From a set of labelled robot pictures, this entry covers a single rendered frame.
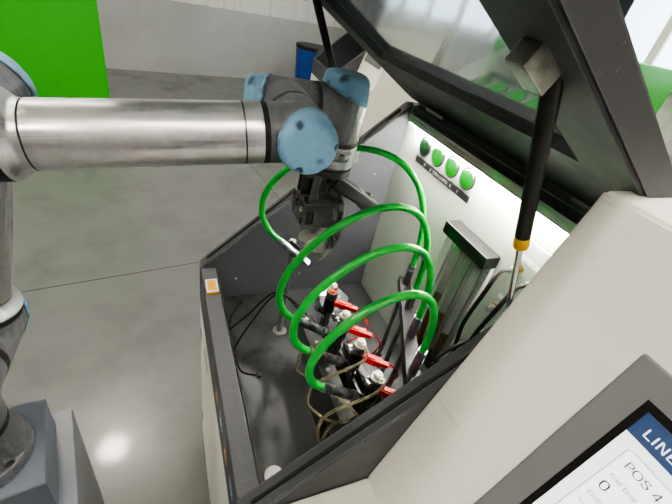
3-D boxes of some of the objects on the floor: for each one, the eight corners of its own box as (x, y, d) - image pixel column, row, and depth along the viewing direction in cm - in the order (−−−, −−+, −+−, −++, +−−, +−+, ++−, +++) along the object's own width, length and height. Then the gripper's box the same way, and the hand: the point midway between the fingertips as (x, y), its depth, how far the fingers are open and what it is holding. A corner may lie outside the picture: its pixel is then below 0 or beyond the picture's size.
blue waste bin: (284, 89, 671) (289, 39, 628) (314, 90, 702) (321, 44, 658) (299, 99, 632) (306, 48, 589) (330, 101, 663) (339, 52, 619)
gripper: (297, 153, 70) (283, 248, 82) (312, 175, 63) (295, 275, 75) (340, 154, 73) (321, 245, 85) (359, 176, 67) (336, 271, 79)
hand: (323, 253), depth 81 cm, fingers closed
